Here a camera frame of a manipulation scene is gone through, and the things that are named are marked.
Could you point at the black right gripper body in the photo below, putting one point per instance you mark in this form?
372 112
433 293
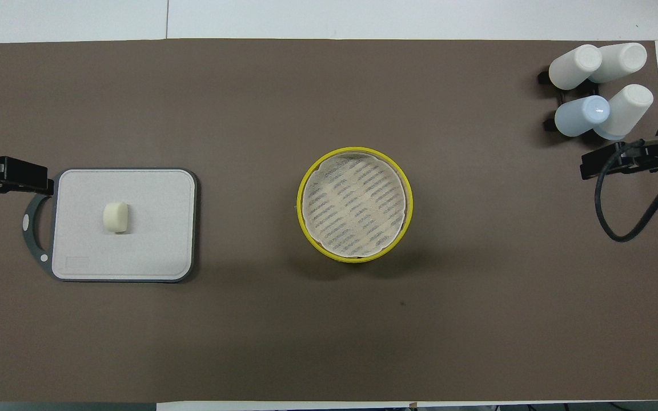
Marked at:
620 158

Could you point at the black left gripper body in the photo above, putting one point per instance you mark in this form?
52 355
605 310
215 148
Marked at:
20 173

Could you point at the cream steamed bun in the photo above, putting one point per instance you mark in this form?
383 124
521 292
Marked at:
116 217

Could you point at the white mesh steamer liner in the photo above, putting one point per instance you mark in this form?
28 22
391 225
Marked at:
354 205

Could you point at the yellow round steamer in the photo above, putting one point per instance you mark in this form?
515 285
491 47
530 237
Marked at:
300 212

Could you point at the white plastic cup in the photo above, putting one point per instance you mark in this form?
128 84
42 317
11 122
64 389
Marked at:
629 108
572 68
623 60

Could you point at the light blue plastic cup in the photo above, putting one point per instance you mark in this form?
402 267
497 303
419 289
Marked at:
580 117

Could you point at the black cup rack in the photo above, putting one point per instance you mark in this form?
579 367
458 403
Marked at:
548 124

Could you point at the white grey-rimmed cutting board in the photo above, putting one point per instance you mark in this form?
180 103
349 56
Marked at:
146 240

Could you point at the brown table mat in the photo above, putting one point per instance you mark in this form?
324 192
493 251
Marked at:
477 257

